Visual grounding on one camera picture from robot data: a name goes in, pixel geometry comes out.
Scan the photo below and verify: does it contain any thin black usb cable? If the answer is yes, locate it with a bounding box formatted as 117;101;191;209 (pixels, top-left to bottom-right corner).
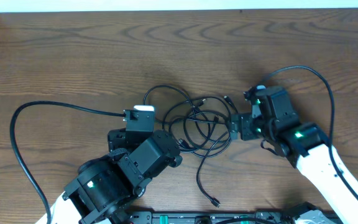
195;132;229;208

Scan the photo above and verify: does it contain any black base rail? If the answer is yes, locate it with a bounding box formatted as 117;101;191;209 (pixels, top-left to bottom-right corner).
124;210;294;224

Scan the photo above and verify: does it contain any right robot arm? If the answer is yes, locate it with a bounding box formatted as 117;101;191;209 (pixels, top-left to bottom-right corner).
229;85;358;223

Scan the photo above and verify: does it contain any black cable bundle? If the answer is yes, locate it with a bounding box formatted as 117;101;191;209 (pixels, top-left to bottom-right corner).
142;85;239;158

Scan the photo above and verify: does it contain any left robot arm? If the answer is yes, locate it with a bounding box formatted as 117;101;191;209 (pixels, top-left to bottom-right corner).
38;129;182;223

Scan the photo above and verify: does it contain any right camera black cable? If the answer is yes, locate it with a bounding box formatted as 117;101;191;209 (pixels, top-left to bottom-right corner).
259;65;358;218

